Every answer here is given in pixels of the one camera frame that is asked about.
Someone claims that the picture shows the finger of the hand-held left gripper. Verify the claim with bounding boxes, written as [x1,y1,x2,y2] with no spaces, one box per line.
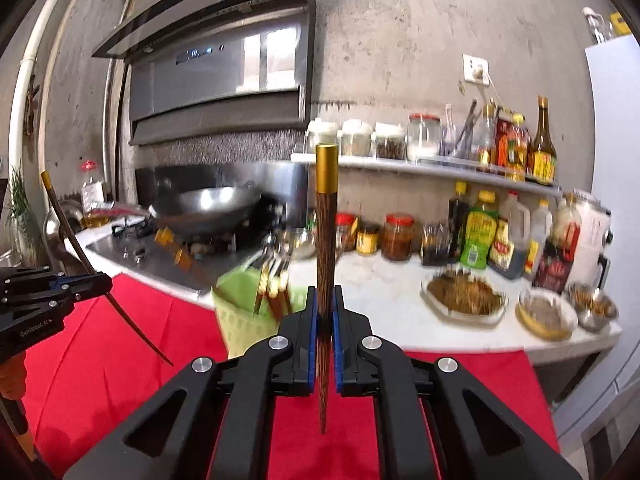
[0,268,68,296]
[50,272,114,308]

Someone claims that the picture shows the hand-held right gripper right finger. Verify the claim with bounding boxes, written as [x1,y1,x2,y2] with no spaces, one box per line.
[331,284,583,480]

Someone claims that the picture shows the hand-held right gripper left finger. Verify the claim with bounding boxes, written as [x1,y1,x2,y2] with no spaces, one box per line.
[62,285,321,480]

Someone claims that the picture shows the green plastic utensil holder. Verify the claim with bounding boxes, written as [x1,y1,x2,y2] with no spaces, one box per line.
[211,265,313,361]

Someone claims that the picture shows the steel gas stove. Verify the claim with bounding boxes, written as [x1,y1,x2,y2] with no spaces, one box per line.
[85,222,236,301]

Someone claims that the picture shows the chopsticks in basket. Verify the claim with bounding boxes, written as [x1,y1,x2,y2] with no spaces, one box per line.
[267,257,296,323]

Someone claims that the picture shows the steel pot lid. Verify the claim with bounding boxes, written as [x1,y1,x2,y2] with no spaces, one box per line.
[44,200,83,251]

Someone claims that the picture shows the green onion plant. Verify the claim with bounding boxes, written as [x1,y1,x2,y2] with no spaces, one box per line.
[2,165,41,261]

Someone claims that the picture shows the oil bottle red cap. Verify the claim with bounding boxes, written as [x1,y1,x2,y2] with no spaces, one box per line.
[80,160,108,228]

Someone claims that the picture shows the small steel bowl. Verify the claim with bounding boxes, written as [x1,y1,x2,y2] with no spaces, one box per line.
[285,227,317,260]

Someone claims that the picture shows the red lid sauce jar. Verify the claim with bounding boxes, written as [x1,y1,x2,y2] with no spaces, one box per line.
[334,213,358,252]

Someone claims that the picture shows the yellow label jar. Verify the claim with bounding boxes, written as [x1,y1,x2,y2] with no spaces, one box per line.
[356,222,382,256]

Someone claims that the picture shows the red cloth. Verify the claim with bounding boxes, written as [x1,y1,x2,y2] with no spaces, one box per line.
[20,272,561,480]

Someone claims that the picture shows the large red lid jar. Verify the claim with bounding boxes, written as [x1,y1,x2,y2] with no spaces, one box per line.
[382,214,416,262]

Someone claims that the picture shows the white plate of food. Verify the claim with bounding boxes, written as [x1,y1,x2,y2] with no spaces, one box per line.
[421,270,509,322]

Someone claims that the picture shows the dark glass jar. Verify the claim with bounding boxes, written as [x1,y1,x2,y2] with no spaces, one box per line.
[421,222,451,266]

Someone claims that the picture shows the steel wok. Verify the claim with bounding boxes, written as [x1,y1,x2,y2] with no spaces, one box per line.
[100,186,263,241]

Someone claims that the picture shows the dark soy sauce bottle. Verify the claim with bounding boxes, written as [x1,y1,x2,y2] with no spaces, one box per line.
[446,182,471,263]

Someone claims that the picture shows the green plastic bottle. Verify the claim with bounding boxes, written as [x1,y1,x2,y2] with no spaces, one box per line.
[459,190,500,269]

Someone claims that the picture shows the white pipe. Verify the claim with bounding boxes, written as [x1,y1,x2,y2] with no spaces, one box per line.
[9,0,81,181]

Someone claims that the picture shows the large dark sauce jug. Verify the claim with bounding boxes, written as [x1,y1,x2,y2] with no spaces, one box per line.
[487,191,531,280]

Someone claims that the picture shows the white lid spice jar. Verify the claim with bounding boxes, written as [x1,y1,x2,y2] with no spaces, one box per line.
[374,122,407,161]
[340,119,373,157]
[306,118,338,155]

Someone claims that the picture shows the yellow rim bowl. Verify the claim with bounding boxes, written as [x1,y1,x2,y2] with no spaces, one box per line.
[517,287,579,341]

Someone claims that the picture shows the glass jar red lid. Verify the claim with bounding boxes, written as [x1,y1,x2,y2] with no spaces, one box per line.
[406,113,442,162]

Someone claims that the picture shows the clear jug yellow label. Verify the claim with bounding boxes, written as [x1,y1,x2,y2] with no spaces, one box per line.
[524,199,553,281]

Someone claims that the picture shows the dark red packet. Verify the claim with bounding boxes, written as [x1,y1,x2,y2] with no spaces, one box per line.
[532,237,576,295]

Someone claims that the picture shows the grey range hood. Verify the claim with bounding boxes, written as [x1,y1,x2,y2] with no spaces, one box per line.
[91,0,317,147]

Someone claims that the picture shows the clear utensil cup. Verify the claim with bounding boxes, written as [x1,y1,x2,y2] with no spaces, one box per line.
[442,100,481,158]

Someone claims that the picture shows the small sauce bottle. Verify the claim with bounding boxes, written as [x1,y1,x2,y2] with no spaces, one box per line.
[477,100,498,171]

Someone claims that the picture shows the steel bowl of food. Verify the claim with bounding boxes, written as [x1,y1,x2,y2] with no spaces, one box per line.
[567,282,619,332]

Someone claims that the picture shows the clear plastic jar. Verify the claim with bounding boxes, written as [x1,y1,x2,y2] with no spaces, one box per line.
[550,195,581,241]

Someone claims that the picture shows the yellow oil bottle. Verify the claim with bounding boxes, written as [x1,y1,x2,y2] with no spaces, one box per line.
[505,114,532,181]

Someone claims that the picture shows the dark red box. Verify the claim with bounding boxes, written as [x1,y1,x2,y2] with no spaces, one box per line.
[495,107,518,166]

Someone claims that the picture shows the white kitchen appliance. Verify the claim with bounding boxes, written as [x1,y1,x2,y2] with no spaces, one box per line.
[570,189,613,286]

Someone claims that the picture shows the brown bottle yellow label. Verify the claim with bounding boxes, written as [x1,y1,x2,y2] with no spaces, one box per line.
[530,96,558,186]

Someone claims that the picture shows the white refrigerator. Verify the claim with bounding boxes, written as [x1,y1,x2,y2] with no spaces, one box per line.
[552,35,640,441]

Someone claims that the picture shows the clear spray bottle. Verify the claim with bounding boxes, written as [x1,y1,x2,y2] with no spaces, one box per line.
[582,6,613,46]

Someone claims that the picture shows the white wall shelf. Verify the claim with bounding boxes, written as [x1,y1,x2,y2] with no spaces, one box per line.
[291,152,563,198]

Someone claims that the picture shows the white wall socket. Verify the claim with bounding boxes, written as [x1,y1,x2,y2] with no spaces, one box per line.
[462,54,491,82]

